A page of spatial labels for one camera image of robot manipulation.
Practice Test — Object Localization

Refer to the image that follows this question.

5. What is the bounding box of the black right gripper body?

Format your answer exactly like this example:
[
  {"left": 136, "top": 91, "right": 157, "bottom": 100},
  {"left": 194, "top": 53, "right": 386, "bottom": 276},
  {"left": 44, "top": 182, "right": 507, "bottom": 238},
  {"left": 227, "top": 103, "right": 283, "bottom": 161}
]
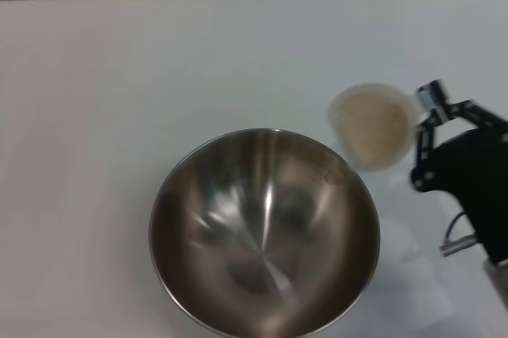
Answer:
[{"left": 426, "top": 128, "right": 508, "bottom": 266}]

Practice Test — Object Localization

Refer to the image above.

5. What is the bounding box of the white uncooked rice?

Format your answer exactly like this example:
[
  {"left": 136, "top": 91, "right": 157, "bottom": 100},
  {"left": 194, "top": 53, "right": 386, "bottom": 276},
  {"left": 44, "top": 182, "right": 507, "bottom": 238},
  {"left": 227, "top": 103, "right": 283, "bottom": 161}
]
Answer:
[{"left": 337, "top": 91, "right": 414, "bottom": 168}]

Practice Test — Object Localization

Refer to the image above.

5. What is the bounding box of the clear plastic measuring cup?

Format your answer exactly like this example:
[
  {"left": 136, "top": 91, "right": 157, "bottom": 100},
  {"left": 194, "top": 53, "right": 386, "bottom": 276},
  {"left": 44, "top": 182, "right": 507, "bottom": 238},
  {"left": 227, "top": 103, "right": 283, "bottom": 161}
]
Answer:
[{"left": 327, "top": 83, "right": 421, "bottom": 173}]

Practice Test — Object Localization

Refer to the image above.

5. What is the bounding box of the stainless steel bowl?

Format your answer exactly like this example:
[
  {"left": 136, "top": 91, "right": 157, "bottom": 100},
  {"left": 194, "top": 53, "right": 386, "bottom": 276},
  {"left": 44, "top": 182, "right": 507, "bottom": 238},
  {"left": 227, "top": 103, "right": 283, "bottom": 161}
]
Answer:
[{"left": 148, "top": 127, "right": 382, "bottom": 338}]

